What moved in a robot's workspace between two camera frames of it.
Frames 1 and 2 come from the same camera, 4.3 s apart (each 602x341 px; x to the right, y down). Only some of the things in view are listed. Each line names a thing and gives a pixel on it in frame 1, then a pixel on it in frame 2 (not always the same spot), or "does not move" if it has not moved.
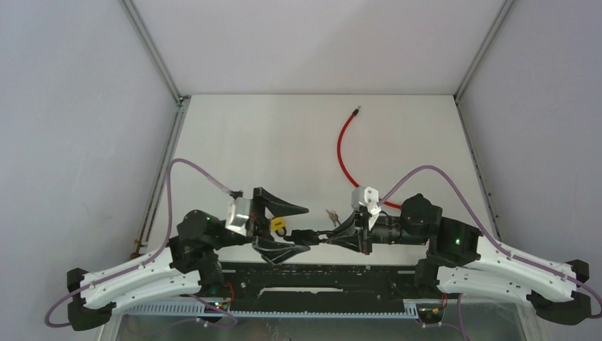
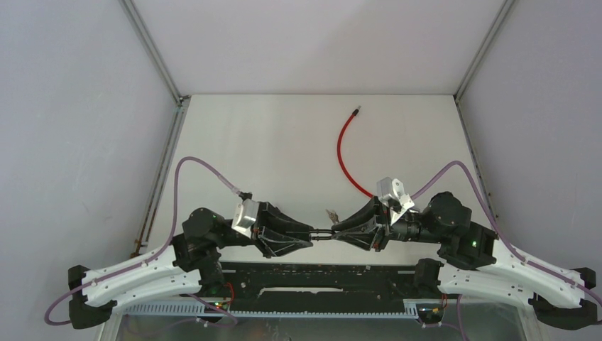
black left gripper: x=260 y=226 → x=270 y=217
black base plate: x=320 y=286 does not move
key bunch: x=334 y=217 does not move
